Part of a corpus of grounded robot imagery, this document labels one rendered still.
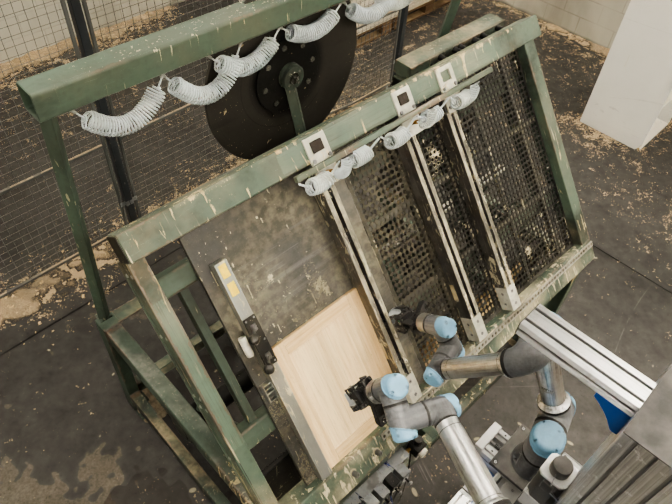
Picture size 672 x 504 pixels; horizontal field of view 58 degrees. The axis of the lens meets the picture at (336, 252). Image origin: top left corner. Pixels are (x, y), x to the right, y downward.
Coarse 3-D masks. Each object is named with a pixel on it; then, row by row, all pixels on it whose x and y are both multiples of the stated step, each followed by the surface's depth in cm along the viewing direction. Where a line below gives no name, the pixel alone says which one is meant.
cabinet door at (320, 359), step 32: (352, 288) 242; (320, 320) 232; (352, 320) 241; (288, 352) 224; (320, 352) 233; (352, 352) 242; (320, 384) 234; (352, 384) 243; (320, 416) 234; (352, 416) 243; (352, 448) 244
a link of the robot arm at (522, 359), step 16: (512, 352) 194; (528, 352) 191; (432, 368) 219; (448, 368) 214; (464, 368) 209; (480, 368) 204; (496, 368) 199; (512, 368) 193; (528, 368) 192; (432, 384) 221
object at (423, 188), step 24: (408, 96) 242; (408, 120) 242; (432, 120) 234; (408, 144) 247; (408, 168) 254; (432, 192) 256; (432, 216) 258; (432, 240) 266; (456, 264) 267; (456, 288) 270; (480, 336) 277
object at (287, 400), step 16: (224, 288) 207; (240, 288) 210; (240, 304) 210; (240, 320) 211; (256, 352) 216; (288, 384) 223; (288, 400) 223; (288, 416) 225; (304, 416) 227; (304, 432) 227; (304, 448) 230; (320, 448) 232; (320, 464) 232
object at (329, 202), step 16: (304, 144) 214; (320, 160) 219; (336, 176) 215; (336, 192) 228; (320, 208) 231; (336, 208) 230; (336, 224) 229; (336, 240) 234; (352, 240) 233; (352, 256) 233; (352, 272) 238; (368, 272) 238; (368, 288) 238; (368, 304) 241; (384, 320) 244; (384, 336) 244; (400, 352) 249; (400, 368) 250; (416, 384) 255; (416, 400) 255
